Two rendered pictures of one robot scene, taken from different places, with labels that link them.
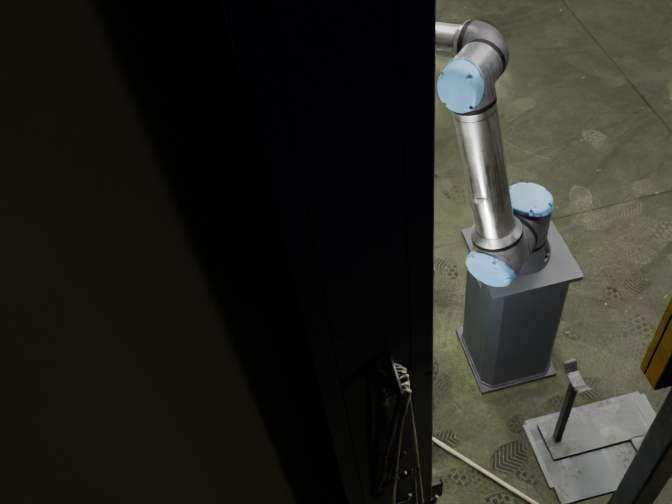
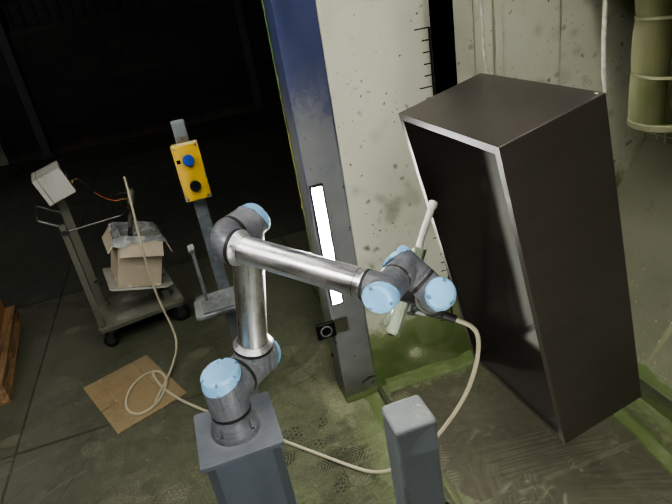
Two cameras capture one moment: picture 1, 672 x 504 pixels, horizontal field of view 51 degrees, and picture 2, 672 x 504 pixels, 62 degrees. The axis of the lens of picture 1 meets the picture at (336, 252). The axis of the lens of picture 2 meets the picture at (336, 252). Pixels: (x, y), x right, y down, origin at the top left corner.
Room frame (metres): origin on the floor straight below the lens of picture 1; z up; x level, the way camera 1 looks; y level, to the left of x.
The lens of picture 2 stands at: (3.13, -0.34, 2.09)
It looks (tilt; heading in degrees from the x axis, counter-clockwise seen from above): 26 degrees down; 172
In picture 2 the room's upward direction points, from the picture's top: 10 degrees counter-clockwise
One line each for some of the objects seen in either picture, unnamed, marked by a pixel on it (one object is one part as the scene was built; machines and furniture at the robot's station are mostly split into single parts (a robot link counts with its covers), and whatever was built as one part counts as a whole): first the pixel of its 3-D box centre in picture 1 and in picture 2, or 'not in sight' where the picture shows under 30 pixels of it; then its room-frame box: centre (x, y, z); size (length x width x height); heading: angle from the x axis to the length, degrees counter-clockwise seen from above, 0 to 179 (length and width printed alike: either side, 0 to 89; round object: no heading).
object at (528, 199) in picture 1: (524, 216); (226, 387); (1.42, -0.60, 0.83); 0.17 x 0.15 x 0.18; 138
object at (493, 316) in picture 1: (511, 307); (255, 487); (1.42, -0.60, 0.32); 0.31 x 0.31 x 0.64; 6
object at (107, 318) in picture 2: not in sight; (110, 247); (-0.79, -1.41, 0.64); 0.73 x 0.50 x 1.27; 106
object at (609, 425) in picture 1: (611, 407); (220, 270); (0.69, -0.57, 0.95); 0.26 x 0.15 x 0.32; 96
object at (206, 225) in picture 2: (634, 495); (222, 280); (0.53, -0.59, 0.82); 0.06 x 0.06 x 1.64; 6
